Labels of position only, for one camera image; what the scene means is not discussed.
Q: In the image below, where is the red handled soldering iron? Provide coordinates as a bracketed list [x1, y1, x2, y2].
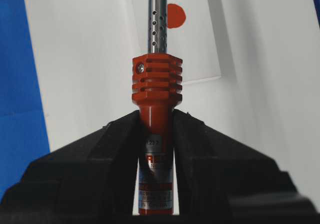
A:
[132, 0, 183, 216]

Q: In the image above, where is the large white foam board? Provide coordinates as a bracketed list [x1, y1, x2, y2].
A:
[25, 0, 320, 206]

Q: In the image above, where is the blue table cloth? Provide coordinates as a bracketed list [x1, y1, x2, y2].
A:
[0, 0, 50, 195]

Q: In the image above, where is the right red dot mark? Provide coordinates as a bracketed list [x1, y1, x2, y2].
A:
[167, 3, 186, 28]

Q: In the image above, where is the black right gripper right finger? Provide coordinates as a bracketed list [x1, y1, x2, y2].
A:
[173, 110, 320, 224]

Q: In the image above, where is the small white raised plate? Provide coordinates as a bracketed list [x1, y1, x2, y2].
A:
[131, 0, 223, 84]

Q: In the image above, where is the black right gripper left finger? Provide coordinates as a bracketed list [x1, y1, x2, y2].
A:
[0, 111, 143, 224]

